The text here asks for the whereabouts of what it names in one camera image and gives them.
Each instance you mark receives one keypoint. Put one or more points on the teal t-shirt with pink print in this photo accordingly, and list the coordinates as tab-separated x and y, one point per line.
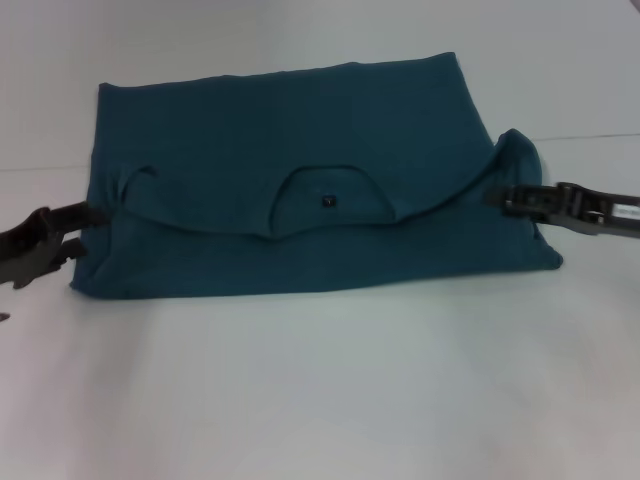
310	125

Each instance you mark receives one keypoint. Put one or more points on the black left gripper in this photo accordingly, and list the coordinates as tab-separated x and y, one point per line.
22	250

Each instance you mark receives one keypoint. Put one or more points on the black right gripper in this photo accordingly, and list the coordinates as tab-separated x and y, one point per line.
607	212

